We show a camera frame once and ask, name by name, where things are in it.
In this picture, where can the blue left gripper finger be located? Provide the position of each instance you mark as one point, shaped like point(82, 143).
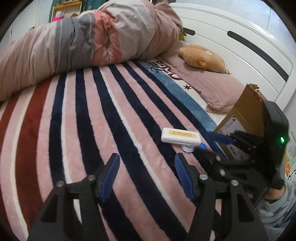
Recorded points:
point(219, 138)
point(202, 146)

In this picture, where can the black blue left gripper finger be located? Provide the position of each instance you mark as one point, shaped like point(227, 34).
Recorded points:
point(239, 219)
point(54, 221)

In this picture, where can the white rectangular case yellow label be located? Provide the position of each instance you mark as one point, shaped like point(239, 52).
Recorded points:
point(180, 137)

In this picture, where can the grey sleeved forearm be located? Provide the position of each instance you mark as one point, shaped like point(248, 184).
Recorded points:
point(277, 209)

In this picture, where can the hand in black glove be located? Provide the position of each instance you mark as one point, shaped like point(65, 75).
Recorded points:
point(276, 182)

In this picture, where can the small white round cap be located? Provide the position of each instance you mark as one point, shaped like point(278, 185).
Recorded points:
point(187, 148)

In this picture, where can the brown cardboard box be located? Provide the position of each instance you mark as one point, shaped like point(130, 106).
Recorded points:
point(246, 115)

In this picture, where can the pink pillow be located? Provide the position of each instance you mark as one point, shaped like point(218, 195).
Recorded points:
point(219, 90)

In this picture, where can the striped plush blanket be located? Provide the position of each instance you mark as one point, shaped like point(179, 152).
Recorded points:
point(66, 127)

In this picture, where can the white bed headboard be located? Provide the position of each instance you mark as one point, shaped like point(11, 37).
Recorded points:
point(250, 53)

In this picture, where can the tan plush toy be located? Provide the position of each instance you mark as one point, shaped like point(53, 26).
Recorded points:
point(202, 58)

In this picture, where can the pink grey rolled duvet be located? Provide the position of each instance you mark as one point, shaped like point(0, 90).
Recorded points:
point(116, 32)

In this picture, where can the yellow framed shelf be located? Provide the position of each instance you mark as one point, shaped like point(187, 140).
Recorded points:
point(66, 9)

